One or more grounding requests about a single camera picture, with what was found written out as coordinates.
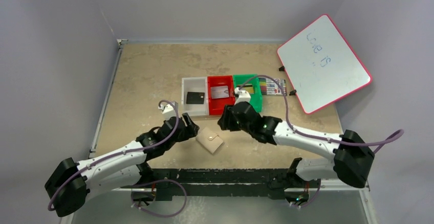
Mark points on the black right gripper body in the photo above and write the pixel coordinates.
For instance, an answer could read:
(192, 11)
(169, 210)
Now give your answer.
(234, 118)

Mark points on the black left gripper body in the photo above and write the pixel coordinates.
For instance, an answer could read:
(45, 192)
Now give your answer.
(184, 135)

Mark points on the red plastic bin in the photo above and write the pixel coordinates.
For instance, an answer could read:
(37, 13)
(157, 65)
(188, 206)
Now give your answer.
(216, 106)

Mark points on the green plastic bin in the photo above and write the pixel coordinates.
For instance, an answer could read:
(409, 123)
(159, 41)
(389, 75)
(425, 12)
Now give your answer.
(257, 98)

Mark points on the beige card holder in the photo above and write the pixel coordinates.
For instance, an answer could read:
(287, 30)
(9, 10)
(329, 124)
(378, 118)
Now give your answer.
(210, 140)

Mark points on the gold credit card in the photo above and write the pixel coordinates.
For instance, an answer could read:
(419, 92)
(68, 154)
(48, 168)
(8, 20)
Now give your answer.
(248, 87)

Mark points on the marker pen pack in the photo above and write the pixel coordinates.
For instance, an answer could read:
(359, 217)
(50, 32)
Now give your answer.
(269, 87)

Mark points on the white plastic bin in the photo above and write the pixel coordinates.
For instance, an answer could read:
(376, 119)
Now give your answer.
(195, 84)

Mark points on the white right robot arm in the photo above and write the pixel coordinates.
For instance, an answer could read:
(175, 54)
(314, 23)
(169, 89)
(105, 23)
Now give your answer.
(342, 156)

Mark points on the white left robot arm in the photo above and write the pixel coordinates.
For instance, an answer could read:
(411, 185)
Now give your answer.
(73, 183)

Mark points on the black credit card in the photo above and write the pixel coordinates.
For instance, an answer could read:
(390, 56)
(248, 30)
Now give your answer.
(195, 98)

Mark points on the silver credit card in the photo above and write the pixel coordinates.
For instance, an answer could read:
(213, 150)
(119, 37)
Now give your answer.
(219, 92)

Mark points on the black whiteboard clip lower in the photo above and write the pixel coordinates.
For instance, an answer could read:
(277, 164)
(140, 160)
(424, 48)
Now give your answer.
(292, 93)

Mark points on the pink framed whiteboard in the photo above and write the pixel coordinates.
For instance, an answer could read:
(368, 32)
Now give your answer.
(321, 65)

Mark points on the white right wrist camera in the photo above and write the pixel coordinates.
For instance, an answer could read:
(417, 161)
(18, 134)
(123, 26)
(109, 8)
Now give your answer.
(241, 95)

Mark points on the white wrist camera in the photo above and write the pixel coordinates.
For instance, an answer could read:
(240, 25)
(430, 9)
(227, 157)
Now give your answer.
(241, 95)
(169, 109)

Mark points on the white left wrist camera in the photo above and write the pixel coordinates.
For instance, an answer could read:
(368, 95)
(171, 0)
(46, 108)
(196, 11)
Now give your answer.
(169, 109)

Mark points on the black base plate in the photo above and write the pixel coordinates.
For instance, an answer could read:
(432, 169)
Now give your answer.
(274, 183)

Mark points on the aluminium frame rail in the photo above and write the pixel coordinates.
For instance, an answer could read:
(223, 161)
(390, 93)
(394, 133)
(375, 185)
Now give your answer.
(332, 202)

